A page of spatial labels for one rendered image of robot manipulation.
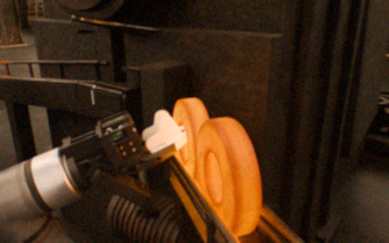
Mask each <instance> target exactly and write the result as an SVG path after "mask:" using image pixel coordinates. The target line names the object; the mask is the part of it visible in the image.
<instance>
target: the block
mask: <svg viewBox="0 0 389 243"><path fill-rule="evenodd" d="M140 73H141V85H142V96H143V130H145V129H146V128H150V127H152V126H153V125H154V119H155V113H156V112H158V111H161V110H164V111H167V112H168V114H169V115H170V116H173V115H174V108H175V105H176V102H177V101H178V100H183V99H190V72H189V65H188V63H186V62H180V61H174V60H170V59H165V60H161V61H157V62H149V63H145V64H144V65H142V66H141V68H140Z"/></svg>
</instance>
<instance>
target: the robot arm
mask: <svg viewBox="0 0 389 243"><path fill-rule="evenodd" d="M117 116H120V117H117ZM116 117H117V119H113V118H116ZM110 119H113V120H111V121H109V120H110ZM107 121H109V122H107ZM186 141H187V140H186V131H185V128H184V127H183V126H181V127H178V126H177V125H176V123H175V122H174V120H173V119H172V118H171V117H170V115H169V114H168V112H167V111H164V110H161V111H158V112H156V113H155V119H154V125H153V126H152V127H150V128H146V129H145V130H144V131H143V137H142V138H141V137H139V134H138V130H137V128H136V125H135V123H134V121H133V120H132V119H131V117H130V114H129V113H127V111H123V112H120V113H119V114H116V115H115V116H110V117H109V118H107V119H104V120H102V121H99V122H98V125H97V126H96V130H95V131H93V132H89V133H87V134H86V135H83V136H80V137H79V138H75V139H72V138H71V137H70V138H65V139H63V140H62V142H63V145H62V147H61V148H55V149H53V150H52V151H48V152H46V153H44V154H40V155H39V156H36V157H35V158H33V159H30V160H28V161H25V162H22V163H21V164H18V165H15V166H13V167H11V168H7V169H6V170H3V171H0V243H74V242H73V241H72V240H71V239H70V238H69V237H68V235H67V234H66V233H65V230H64V229H62V226H61V225H60V224H59V223H58V221H57V220H56V218H55V217H54V216H53V214H52V213H51V212H52V211H54V210H57V209H59V208H61V207H64V206H66V205H68V204H69V203H73V202H75V201H77V200H79V199H81V198H82V197H83V194H84V191H85V190H86V189H90V188H91V182H93V183H95V184H96V185H98V186H101V187H103V188H104V189H106V190H108V191H110V192H113V193H115V194H116V195H119V196H120V197H122V198H126V199H127V200H128V201H129V202H132V203H134V204H136V205H138V206H140V207H142V208H144V207H145V204H147V202H148V201H149V199H150V198H151V195H150V192H149V188H148V186H147V185H145V184H144V183H143V182H141V181H139V180H136V179H133V178H132V177H131V176H130V175H132V174H135V173H137V172H141V171H142V170H145V169H148V168H151V167H152V166H156V165H157V164H159V163H161V162H163V161H164V160H165V159H168V157H170V156H171V155H172V154H173V153H176V152H177V150H178V149H179V148H180V147H182V146H183V144H184V143H186Z"/></svg>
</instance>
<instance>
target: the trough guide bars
mask: <svg viewBox="0 0 389 243"><path fill-rule="evenodd" d="M170 169H172V171H173V172H174V175H175V176H176V178H177V180H178V181H179V182H180V184H181V186H182V187H183V190H184V191H185V192H186V194H187V196H188V197H189V198H190V201H191V202H192V204H193V206H194V208H196V211H197V212H198V213H199V216H200V217H201V218H202V220H203V222H204V223H205V225H206V236H207V243H240V242H239V241H238V239H237V237H235V234H233V232H232V231H231V229H230V228H229V227H228V225H227V224H226V223H225V221H224V220H223V219H222V218H221V216H220V214H219V212H218V211H217V210H216V209H215V207H214V206H213V204H212V203H211V202H210V201H209V200H208V198H207V197H206V196H205V194H204V192H203V190H202V189H201V188H200V187H199V185H198V184H197V183H196V182H195V180H194V179H193V178H192V176H191V175H190V172H188V171H187V169H186V167H185V166H184V165H183V164H182V162H181V161H180V160H179V158H178V157H177V155H176V154H175V153H173V154H172V155H171V156H170V157H168V159H165V172H166V178H167V181H169V178H170ZM277 231H278V232H277ZM279 233H280V234H279ZM281 235H282V236H283V237H284V238H283V237H282V236H281ZM257 237H258V238H260V239H261V241H262V242H263V243H270V239H271V241H273V243H305V242H304V241H303V240H302V239H301V238H300V237H299V236H298V235H297V234H296V233H295V232H294V231H293V230H292V229H291V228H290V227H289V226H288V225H287V224H286V223H285V222H283V221H282V220H281V219H280V218H279V217H278V216H277V215H276V214H275V213H274V212H273V211H272V210H271V209H270V208H269V207H268V206H267V205H266V204H265V203H264V202H263V201H262V209H261V213H260V219H259V221H258V224H257ZM285 239H286V240H287V241H286V240H285Z"/></svg>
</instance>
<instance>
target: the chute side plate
mask: <svg viewBox="0 0 389 243"><path fill-rule="evenodd" d="M91 90H93V93H94V104H93V100H92V94H91ZM3 94H5V95H8V96H11V99H12V102H14V103H20V104H23V105H36V106H39V107H44V108H49V109H57V110H62V111H70V112H78V113H81V114H84V115H86V116H91V117H93V118H95V119H100V120H104V113H103V111H106V112H110V113H112V114H115V115H116V114H119V113H120V112H122V100H121V97H120V96H117V95H115V94H107V93H105V92H102V91H99V90H94V89H90V88H87V87H81V86H78V85H73V84H44V83H34V82H25V81H14V80H5V79H0V100H1V101H5V99H4V96H3Z"/></svg>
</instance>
